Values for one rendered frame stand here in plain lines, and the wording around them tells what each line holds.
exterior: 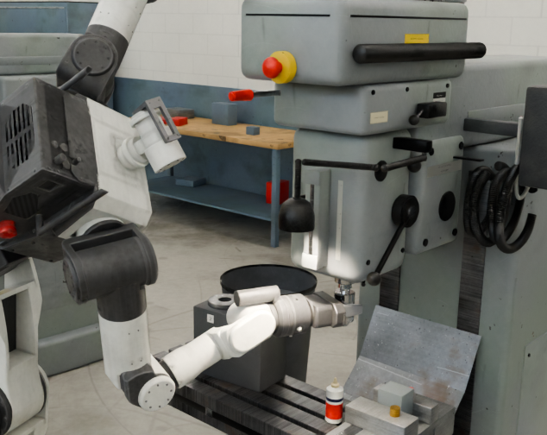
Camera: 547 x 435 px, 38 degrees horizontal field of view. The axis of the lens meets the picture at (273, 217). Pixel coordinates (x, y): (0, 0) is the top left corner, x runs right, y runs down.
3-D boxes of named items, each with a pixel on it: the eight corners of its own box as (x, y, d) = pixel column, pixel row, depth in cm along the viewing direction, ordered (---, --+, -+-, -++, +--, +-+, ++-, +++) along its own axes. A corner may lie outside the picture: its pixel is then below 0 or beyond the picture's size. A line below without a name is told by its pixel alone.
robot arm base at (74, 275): (78, 323, 141) (77, 281, 133) (56, 271, 148) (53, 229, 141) (157, 299, 147) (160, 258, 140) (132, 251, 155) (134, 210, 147)
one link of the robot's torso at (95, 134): (-66, 279, 143) (65, 192, 127) (-69, 125, 159) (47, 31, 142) (64, 306, 166) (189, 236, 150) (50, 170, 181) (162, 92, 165)
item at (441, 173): (418, 258, 176) (425, 141, 169) (330, 237, 191) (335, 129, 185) (461, 242, 189) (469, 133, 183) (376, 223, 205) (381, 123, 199)
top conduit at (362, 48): (366, 64, 141) (367, 44, 141) (348, 63, 144) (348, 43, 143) (486, 59, 174) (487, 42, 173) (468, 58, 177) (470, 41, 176)
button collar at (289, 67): (289, 85, 148) (290, 52, 146) (266, 82, 152) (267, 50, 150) (296, 84, 149) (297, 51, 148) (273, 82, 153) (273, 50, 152)
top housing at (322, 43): (339, 87, 143) (342, -6, 139) (235, 78, 160) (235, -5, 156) (468, 77, 177) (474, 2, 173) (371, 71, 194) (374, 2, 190)
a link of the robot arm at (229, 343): (281, 330, 166) (229, 366, 161) (263, 322, 174) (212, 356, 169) (268, 305, 164) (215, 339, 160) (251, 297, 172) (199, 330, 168)
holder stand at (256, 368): (259, 394, 201) (260, 319, 196) (192, 371, 213) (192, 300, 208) (286, 376, 210) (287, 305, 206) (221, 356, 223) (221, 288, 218)
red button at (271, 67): (274, 79, 146) (275, 57, 145) (259, 78, 149) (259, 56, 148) (286, 78, 148) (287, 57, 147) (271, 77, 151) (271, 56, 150)
